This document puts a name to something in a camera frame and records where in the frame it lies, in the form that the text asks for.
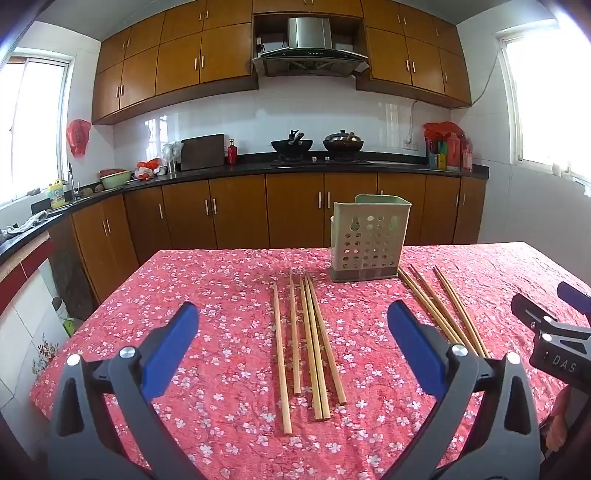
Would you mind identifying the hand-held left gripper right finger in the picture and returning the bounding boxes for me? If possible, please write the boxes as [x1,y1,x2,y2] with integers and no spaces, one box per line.
[387,300,542,480]

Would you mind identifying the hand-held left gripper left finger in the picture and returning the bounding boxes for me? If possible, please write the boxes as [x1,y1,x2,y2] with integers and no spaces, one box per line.
[46,301,206,480]

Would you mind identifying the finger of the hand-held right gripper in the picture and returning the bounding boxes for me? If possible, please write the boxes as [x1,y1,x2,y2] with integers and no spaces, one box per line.
[557,281,591,317]
[510,294,561,335]

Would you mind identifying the wooden chopstick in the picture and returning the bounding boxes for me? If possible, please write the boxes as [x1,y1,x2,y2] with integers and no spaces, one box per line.
[436,265,491,357]
[432,267,485,359]
[299,277,323,421]
[272,282,293,435]
[304,275,331,420]
[408,265,468,346]
[308,275,347,405]
[403,268,462,346]
[397,268,457,346]

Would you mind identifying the pale green perforated utensil holder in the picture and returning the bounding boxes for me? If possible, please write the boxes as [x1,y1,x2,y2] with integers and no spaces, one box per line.
[329,194,413,284]

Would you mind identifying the person's right hand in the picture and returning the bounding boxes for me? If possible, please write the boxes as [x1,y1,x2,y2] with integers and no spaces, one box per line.
[546,387,575,454]

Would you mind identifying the red floral tablecloth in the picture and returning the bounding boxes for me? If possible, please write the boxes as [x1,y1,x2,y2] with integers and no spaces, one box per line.
[28,241,591,480]

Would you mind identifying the green basin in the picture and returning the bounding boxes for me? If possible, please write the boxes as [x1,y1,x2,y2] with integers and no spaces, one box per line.
[99,169,134,190]

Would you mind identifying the red and white bag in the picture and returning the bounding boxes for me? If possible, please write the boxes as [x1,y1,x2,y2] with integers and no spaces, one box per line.
[134,158,168,181]

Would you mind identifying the black kitchen countertop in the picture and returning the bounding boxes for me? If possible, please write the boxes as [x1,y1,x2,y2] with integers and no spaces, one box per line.
[0,152,490,268]

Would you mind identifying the wooden base cabinets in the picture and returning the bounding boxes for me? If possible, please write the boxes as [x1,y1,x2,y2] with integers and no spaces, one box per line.
[48,172,488,305]

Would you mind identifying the clear utensil jar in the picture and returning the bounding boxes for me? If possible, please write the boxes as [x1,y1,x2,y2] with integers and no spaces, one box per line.
[163,141,185,172]

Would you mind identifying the white rag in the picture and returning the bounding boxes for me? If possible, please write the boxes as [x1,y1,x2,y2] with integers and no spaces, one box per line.
[2,211,49,236]

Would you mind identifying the dark cutting board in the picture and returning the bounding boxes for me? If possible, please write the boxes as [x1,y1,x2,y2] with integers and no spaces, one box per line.
[180,134,226,171]

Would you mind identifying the metal sink faucet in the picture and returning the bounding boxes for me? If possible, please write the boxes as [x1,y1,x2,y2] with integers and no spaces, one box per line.
[67,162,81,204]

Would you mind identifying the black gas stove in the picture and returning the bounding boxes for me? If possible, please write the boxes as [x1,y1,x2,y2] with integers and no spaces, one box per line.
[270,154,374,167]

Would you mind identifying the dark pot with lid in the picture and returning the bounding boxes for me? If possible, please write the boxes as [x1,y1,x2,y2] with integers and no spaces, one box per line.
[322,130,365,154]

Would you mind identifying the hanging red plastic bag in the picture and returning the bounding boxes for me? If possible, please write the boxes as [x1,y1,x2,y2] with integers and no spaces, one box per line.
[67,119,92,160]

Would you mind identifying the black wok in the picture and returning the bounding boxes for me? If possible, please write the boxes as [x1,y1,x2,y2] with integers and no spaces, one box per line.
[270,130,314,155]

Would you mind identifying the steel range hood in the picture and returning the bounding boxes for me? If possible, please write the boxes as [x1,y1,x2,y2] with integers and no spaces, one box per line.
[252,17,371,78]

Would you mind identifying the window with white frame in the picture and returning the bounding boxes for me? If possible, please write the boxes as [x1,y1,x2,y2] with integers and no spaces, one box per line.
[0,55,75,208]
[496,25,591,178]

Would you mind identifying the white wall cable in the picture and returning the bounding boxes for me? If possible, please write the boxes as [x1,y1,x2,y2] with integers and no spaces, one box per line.
[409,60,499,141]

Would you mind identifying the wooden wall cabinet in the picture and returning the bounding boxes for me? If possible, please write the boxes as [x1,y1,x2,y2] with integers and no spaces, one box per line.
[91,0,259,125]
[355,0,472,109]

